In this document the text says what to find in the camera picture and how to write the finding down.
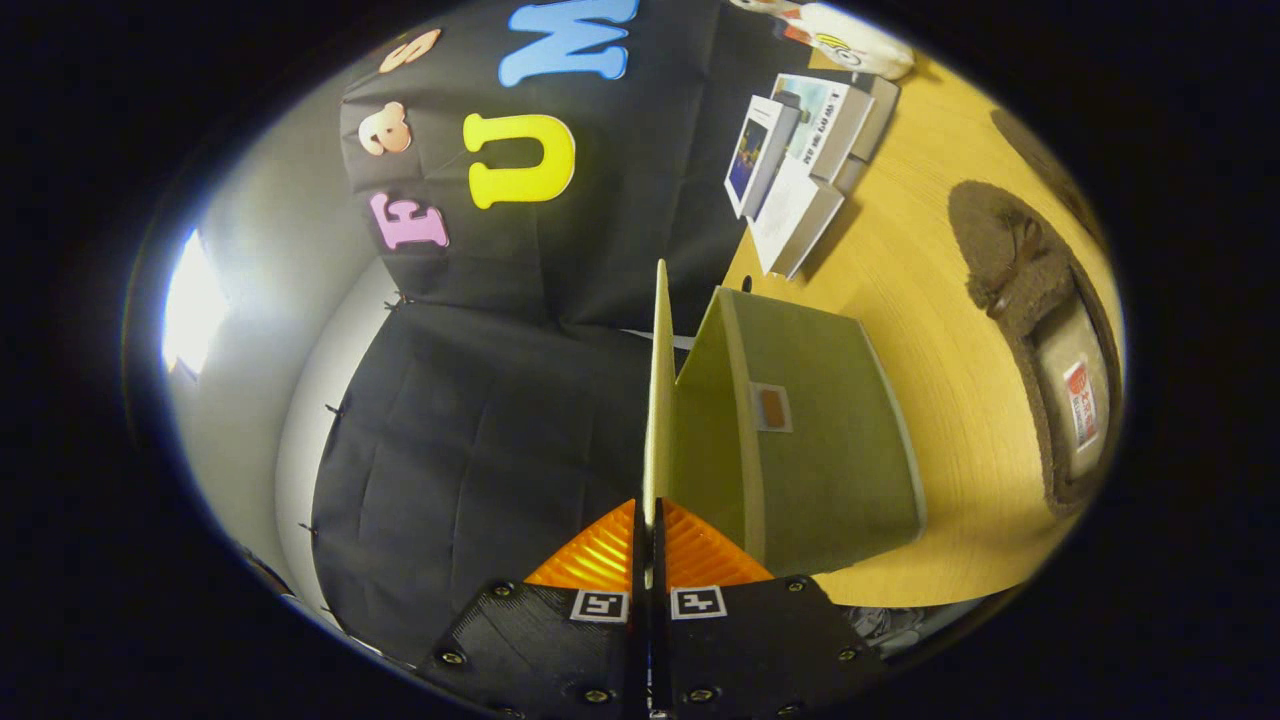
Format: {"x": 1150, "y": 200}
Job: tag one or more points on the white plush toy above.
{"x": 860, "y": 45}

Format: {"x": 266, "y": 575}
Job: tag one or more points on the small blue cover book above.
{"x": 755, "y": 155}

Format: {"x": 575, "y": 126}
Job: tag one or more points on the brown fuzzy shoe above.
{"x": 1050, "y": 170}
{"x": 1010, "y": 260}

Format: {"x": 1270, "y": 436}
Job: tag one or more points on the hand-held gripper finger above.
{"x": 637, "y": 650}
{"x": 662, "y": 650}

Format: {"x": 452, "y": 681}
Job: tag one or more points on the penguin plush toy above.
{"x": 765, "y": 4}

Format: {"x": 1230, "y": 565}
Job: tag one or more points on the white paperback book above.
{"x": 790, "y": 215}

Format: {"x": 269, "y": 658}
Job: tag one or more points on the large ceiling light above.
{"x": 190, "y": 300}

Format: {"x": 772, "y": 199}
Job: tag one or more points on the green fabric storage box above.
{"x": 820, "y": 470}

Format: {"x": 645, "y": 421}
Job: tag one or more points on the dark cover book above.
{"x": 880, "y": 110}

